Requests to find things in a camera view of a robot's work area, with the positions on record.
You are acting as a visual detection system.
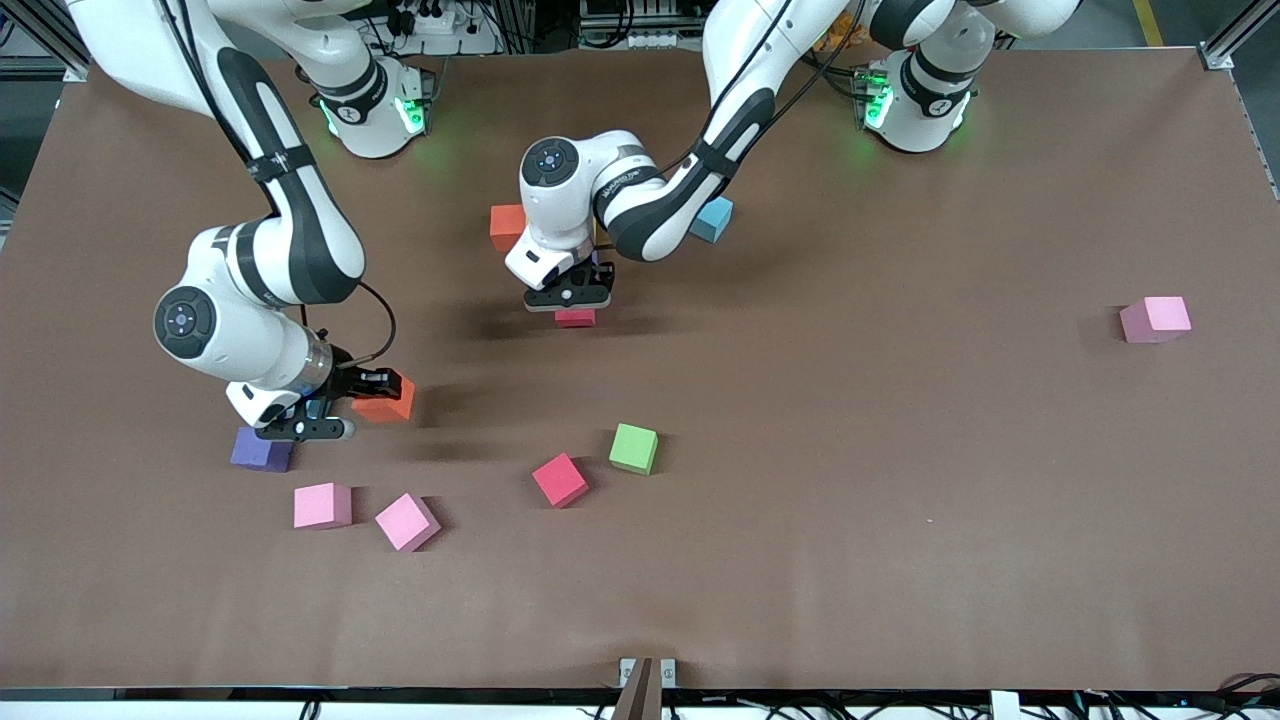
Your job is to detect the orange foam cube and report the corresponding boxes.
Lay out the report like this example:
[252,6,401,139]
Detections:
[490,204,528,253]
[352,375,416,423]

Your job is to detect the purple foam cube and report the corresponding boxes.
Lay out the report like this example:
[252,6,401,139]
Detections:
[230,428,296,474]

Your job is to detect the blue foam cube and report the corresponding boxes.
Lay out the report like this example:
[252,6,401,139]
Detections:
[690,196,735,244]

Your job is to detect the pink foam cube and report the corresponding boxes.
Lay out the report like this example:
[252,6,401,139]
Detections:
[1119,296,1193,345]
[375,492,442,553]
[293,482,354,531]

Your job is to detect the green foam cube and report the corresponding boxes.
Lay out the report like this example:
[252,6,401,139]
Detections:
[608,423,660,476]

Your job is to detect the bag of orange fruits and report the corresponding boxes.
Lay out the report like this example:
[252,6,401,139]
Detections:
[812,15,873,53]

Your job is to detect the brown paper table cover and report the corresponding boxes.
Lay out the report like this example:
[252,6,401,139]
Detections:
[0,48,1280,693]

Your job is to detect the small metal bracket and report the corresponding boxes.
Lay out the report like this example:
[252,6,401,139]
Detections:
[619,657,677,689]

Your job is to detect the aluminium frame profile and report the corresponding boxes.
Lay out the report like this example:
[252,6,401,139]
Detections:
[1198,0,1280,73]

